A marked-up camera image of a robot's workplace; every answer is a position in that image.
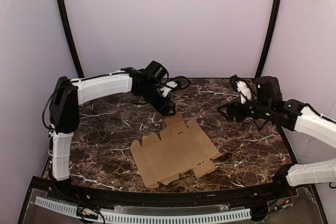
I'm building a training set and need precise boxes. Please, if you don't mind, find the brown cardboard box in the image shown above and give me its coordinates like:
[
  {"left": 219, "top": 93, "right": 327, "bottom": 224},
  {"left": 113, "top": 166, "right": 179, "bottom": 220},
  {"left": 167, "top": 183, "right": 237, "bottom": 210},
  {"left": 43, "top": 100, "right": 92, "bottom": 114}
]
[{"left": 131, "top": 114, "right": 223, "bottom": 189}]

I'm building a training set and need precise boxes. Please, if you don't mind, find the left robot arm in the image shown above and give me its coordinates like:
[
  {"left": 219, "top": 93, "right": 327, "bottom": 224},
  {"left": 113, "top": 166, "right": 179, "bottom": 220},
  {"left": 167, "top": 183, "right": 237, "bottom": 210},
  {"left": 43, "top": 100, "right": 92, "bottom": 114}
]
[{"left": 45, "top": 61, "right": 181, "bottom": 182}]

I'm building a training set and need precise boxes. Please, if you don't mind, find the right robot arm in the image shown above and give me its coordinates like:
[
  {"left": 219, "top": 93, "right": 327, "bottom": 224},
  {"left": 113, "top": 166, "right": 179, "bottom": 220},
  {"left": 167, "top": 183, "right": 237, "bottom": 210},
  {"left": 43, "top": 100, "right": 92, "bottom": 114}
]
[{"left": 217, "top": 75, "right": 335, "bottom": 188}]

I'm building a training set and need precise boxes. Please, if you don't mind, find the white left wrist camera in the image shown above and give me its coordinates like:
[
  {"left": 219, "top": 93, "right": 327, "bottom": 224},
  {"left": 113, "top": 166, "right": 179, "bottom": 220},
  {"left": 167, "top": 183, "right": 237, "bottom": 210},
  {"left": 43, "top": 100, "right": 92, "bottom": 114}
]
[{"left": 159, "top": 81, "right": 178, "bottom": 97}]

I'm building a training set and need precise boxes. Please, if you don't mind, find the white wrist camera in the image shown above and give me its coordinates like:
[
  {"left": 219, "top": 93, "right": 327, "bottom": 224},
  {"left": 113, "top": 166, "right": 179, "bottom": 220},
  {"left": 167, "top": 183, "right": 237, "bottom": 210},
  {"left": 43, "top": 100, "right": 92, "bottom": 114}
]
[
  {"left": 159, "top": 81, "right": 178, "bottom": 97},
  {"left": 229, "top": 75, "right": 252, "bottom": 104}
]

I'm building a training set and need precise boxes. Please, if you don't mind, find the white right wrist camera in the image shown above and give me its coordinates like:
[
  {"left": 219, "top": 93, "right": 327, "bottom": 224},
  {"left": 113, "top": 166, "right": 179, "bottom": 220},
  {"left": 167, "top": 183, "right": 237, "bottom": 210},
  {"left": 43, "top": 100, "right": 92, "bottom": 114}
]
[{"left": 229, "top": 75, "right": 252, "bottom": 104}]

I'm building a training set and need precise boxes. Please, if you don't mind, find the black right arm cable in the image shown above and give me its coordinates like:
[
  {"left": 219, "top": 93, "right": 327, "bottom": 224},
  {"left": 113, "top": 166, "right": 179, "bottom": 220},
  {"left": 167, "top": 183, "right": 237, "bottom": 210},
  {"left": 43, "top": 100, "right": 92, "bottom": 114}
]
[{"left": 253, "top": 118, "right": 270, "bottom": 132}]

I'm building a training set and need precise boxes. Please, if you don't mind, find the black front table rail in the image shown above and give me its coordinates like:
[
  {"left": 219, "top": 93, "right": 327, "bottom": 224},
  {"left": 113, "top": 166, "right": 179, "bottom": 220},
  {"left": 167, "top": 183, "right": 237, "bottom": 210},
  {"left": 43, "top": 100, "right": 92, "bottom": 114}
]
[{"left": 31, "top": 175, "right": 300, "bottom": 209}]

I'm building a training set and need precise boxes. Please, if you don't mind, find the white slotted cable duct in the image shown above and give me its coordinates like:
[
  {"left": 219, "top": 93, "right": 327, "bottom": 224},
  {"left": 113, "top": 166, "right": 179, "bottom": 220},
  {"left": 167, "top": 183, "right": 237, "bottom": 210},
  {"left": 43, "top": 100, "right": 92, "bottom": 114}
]
[{"left": 34, "top": 196, "right": 251, "bottom": 223}]

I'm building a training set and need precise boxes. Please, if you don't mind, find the black left frame post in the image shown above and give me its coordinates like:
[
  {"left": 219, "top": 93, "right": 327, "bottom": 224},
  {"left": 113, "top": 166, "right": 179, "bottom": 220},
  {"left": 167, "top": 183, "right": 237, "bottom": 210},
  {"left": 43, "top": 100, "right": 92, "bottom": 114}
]
[{"left": 57, "top": 0, "right": 85, "bottom": 78}]

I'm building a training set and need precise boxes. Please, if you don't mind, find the black frame post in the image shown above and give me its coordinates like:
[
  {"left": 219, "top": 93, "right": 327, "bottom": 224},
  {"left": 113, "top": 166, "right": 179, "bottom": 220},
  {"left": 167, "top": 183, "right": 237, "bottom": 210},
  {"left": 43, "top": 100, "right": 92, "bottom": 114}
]
[
  {"left": 254, "top": 0, "right": 281, "bottom": 78},
  {"left": 57, "top": 0, "right": 85, "bottom": 78}
]

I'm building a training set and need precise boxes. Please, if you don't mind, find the black right frame post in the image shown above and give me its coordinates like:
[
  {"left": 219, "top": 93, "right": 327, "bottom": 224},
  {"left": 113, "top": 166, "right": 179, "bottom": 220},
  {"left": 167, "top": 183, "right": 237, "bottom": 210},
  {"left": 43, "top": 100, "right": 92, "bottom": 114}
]
[{"left": 254, "top": 0, "right": 281, "bottom": 78}]

